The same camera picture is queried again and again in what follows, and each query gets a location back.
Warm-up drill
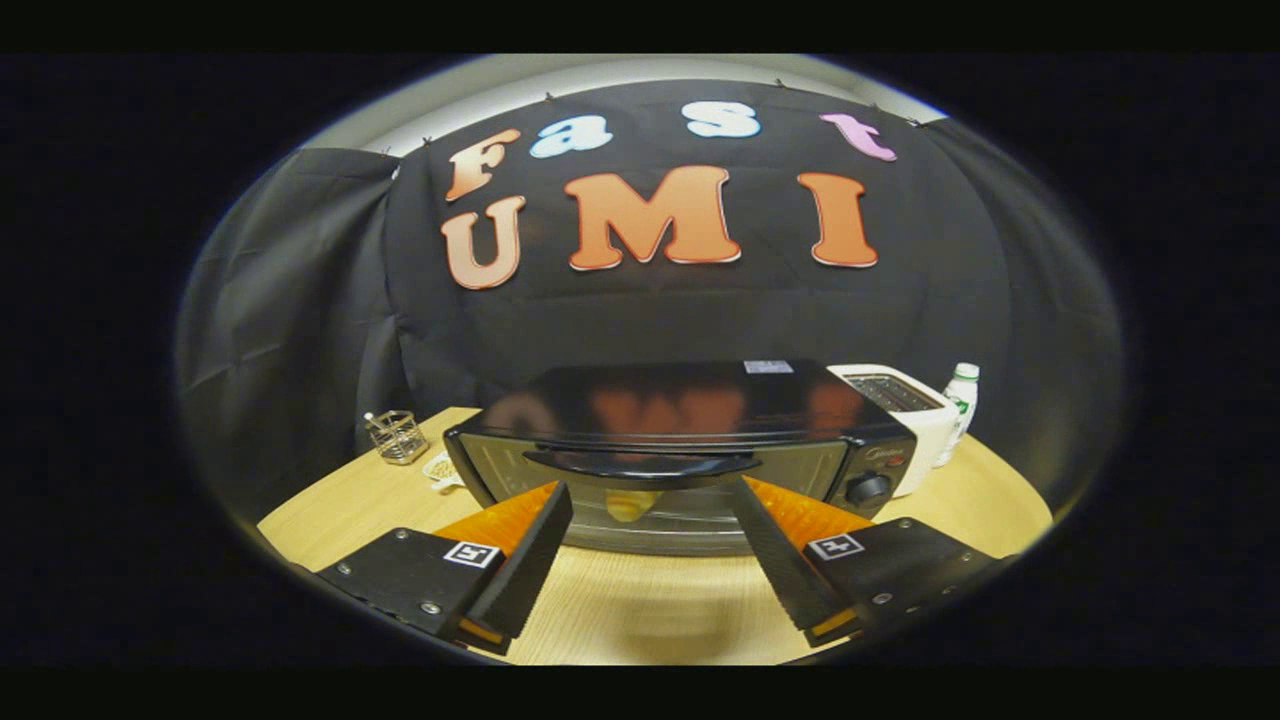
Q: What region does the wire mesh holder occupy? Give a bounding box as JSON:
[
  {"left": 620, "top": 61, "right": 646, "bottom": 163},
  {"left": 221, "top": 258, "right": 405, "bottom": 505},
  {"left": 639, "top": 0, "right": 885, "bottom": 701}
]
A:
[{"left": 363, "top": 410, "right": 429, "bottom": 466}]

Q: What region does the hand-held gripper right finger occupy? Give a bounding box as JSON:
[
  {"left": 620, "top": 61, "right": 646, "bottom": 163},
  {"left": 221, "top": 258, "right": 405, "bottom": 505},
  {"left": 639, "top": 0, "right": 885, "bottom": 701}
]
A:
[{"left": 735, "top": 476, "right": 1011, "bottom": 649}]

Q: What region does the white slot toaster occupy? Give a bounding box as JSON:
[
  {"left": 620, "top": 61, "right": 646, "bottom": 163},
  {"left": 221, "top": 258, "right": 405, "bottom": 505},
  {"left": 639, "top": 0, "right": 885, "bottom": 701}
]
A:
[{"left": 828, "top": 363, "right": 961, "bottom": 498}]

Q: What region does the golden croissant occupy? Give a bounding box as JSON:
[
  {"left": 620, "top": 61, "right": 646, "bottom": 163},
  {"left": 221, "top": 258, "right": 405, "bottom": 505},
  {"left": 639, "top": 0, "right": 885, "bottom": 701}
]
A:
[{"left": 605, "top": 490, "right": 662, "bottom": 524}]

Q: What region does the white bottle green label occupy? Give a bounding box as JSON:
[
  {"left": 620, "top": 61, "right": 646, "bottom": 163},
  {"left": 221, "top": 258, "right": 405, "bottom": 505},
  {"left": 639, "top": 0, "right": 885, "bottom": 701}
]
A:
[{"left": 935, "top": 362, "right": 981, "bottom": 468}]

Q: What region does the small white dish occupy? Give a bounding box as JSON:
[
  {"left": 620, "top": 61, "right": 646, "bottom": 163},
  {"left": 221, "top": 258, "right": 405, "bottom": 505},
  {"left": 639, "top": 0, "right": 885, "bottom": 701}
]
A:
[{"left": 422, "top": 450, "right": 467, "bottom": 493}]

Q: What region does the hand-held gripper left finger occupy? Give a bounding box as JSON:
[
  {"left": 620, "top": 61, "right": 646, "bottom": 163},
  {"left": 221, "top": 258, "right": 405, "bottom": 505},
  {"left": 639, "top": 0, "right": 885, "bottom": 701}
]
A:
[{"left": 315, "top": 481, "right": 574, "bottom": 656}]

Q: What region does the black toaster oven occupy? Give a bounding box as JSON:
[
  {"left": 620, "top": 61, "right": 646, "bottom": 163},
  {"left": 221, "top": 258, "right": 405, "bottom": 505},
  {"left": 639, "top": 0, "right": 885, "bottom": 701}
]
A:
[{"left": 443, "top": 360, "right": 918, "bottom": 558}]

